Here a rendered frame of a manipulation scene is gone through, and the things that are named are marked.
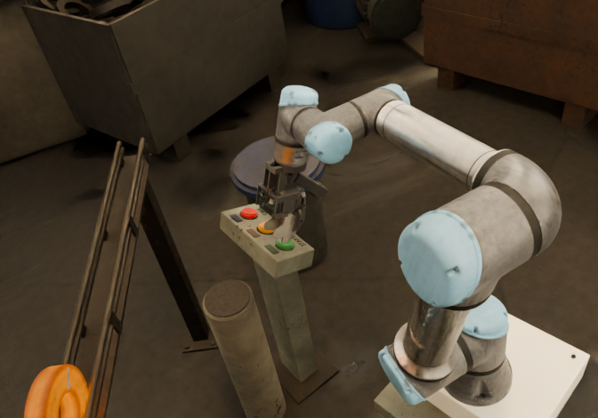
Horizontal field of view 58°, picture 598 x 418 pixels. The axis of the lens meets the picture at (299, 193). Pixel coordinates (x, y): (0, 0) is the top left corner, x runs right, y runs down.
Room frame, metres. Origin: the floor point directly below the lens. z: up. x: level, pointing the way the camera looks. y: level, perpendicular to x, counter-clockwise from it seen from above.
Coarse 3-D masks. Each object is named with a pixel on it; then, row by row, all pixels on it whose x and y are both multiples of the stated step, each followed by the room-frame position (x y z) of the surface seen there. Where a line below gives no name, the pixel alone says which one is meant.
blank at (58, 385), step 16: (48, 368) 0.54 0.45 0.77; (64, 368) 0.54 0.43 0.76; (32, 384) 0.50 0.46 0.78; (48, 384) 0.50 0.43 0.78; (64, 384) 0.52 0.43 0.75; (80, 384) 0.55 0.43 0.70; (32, 400) 0.48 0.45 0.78; (48, 400) 0.48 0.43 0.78; (64, 400) 0.52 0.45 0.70; (80, 400) 0.53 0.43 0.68; (32, 416) 0.45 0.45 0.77; (48, 416) 0.46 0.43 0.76; (64, 416) 0.51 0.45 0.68; (80, 416) 0.50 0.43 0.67
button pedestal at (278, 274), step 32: (224, 224) 1.00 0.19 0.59; (256, 224) 0.97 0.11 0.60; (256, 256) 0.88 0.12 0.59; (288, 256) 0.85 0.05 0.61; (288, 288) 0.91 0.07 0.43; (288, 320) 0.90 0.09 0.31; (288, 352) 0.92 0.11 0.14; (320, 352) 0.99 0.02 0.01; (288, 384) 0.90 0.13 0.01; (320, 384) 0.88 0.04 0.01
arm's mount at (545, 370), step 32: (512, 320) 0.73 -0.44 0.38; (512, 352) 0.65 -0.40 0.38; (544, 352) 0.63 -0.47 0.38; (576, 352) 0.62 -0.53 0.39; (512, 384) 0.58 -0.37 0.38; (544, 384) 0.56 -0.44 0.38; (576, 384) 0.58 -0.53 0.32; (480, 416) 0.52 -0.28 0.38; (512, 416) 0.51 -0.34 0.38; (544, 416) 0.50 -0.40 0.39
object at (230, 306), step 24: (216, 288) 0.87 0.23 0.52; (240, 288) 0.85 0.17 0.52; (216, 312) 0.80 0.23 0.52; (240, 312) 0.79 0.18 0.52; (216, 336) 0.79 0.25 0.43; (240, 336) 0.78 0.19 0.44; (264, 336) 0.83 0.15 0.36; (240, 360) 0.78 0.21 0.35; (264, 360) 0.80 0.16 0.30; (240, 384) 0.78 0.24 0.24; (264, 384) 0.78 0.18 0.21; (264, 408) 0.78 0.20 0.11
